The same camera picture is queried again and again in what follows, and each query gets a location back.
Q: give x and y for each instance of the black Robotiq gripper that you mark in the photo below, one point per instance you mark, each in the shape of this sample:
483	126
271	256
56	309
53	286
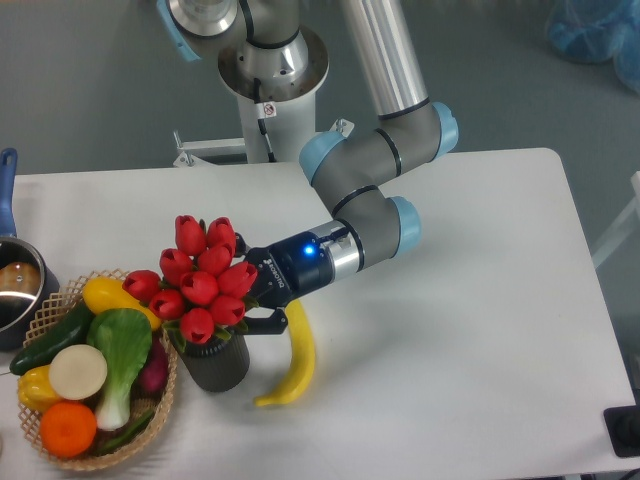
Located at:
286	270

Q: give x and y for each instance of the red tulip bouquet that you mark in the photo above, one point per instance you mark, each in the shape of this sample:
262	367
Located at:
201	290

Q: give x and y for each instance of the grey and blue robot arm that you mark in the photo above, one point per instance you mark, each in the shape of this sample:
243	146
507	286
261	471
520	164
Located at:
346	172

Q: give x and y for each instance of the dark grey ribbed vase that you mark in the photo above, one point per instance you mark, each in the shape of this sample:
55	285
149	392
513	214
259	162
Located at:
217	366

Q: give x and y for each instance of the yellow banana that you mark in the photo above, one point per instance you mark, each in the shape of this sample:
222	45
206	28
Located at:
303	360

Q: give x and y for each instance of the purple sweet potato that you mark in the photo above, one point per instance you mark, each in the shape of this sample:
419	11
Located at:
153	376

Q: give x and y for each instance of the green bok choy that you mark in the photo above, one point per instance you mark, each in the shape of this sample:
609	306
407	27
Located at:
124	338

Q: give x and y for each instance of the yellow squash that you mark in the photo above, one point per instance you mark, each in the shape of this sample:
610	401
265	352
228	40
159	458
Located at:
101	294

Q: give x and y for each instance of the green cucumber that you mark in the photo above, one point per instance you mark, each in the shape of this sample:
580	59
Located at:
72	329

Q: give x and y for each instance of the white round radish slice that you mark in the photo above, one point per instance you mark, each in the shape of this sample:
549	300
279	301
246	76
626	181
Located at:
78	372

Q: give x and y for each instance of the green chili pepper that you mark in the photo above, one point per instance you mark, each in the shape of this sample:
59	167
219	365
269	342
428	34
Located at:
126	436

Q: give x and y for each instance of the orange fruit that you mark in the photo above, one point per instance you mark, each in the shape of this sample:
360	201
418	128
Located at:
68	429

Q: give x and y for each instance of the yellow bell pepper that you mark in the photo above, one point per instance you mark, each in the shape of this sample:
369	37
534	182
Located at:
35	390

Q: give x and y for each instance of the black device at table edge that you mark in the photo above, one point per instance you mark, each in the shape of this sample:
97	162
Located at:
622	424

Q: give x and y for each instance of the blue plastic bag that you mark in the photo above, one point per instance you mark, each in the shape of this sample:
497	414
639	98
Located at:
595	32

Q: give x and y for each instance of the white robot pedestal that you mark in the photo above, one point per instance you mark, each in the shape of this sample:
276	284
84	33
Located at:
275	90

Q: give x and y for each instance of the dark pot with blue handle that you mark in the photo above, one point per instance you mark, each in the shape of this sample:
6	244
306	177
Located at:
26	280

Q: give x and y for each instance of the white frame at right edge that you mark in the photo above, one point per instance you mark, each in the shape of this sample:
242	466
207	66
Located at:
620	229

